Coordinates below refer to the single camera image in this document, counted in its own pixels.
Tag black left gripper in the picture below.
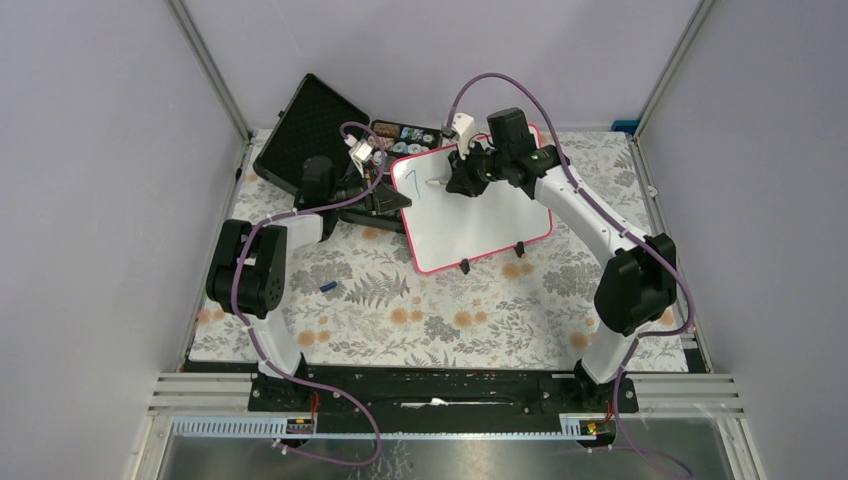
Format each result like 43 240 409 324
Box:
327 165 411 216

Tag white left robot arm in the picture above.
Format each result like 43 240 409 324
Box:
205 154 391 411

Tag blue marker cap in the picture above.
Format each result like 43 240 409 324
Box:
319 282 338 293

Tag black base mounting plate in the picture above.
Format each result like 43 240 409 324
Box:
248 364 639 434

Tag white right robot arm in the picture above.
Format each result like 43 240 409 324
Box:
443 108 677 412

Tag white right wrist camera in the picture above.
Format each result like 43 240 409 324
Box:
441 113 476 159

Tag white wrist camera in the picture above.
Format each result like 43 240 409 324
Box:
344 134 373 178
441 113 476 159

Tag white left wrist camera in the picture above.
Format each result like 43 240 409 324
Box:
344 134 373 178

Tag blue clamp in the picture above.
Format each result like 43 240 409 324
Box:
610 119 640 136

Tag pink framed whiteboard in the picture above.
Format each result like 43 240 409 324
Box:
390 146 554 274

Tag black poker chip case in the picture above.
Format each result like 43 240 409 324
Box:
254 73 441 233

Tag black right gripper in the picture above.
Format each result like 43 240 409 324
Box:
447 139 510 199

